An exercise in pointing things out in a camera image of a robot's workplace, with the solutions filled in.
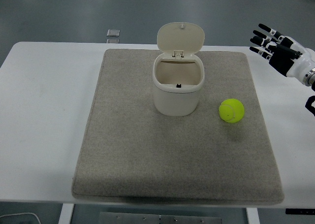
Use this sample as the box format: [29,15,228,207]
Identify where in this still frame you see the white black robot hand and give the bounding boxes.
[249,23,315,78]

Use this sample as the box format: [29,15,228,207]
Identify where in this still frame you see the yellow-green tennis ball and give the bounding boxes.
[219,98,245,124]

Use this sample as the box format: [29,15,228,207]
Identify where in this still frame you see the cream box with hinged lid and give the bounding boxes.
[152,22,205,117]

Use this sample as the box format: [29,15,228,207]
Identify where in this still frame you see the black table control panel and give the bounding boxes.
[285,208,315,215]

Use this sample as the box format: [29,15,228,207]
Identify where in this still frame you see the white table leg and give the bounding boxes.
[58,203,75,224]
[245,207,259,224]

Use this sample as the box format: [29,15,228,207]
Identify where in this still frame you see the grey-beige felt mat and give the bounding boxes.
[71,48,285,205]

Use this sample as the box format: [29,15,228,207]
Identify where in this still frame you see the grey metal plate with screws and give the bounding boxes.
[98,211,222,224]

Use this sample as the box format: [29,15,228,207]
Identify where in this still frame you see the white cable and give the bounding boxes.
[0,212,41,224]

